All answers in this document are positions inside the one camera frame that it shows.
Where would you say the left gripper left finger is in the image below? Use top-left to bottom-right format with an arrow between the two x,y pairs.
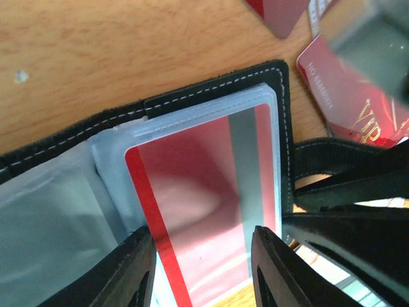
40,226 -> 157,306

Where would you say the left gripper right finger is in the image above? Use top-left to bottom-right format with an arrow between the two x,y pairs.
251,226 -> 360,306

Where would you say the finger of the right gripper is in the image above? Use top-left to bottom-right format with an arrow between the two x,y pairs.
295,140 -> 408,211
282,210 -> 408,297

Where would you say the black leather card holder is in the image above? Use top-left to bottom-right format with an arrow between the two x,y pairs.
0,59 -> 384,307

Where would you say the red card magnetic stripe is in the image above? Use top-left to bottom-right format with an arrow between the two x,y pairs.
125,104 -> 276,306

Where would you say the red card centre pile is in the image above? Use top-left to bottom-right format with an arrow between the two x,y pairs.
297,36 -> 408,148

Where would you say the white card upper pile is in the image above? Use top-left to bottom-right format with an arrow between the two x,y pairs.
307,0 -> 336,39

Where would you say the red VIP card centre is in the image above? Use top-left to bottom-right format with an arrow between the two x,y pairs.
245,0 -> 309,39

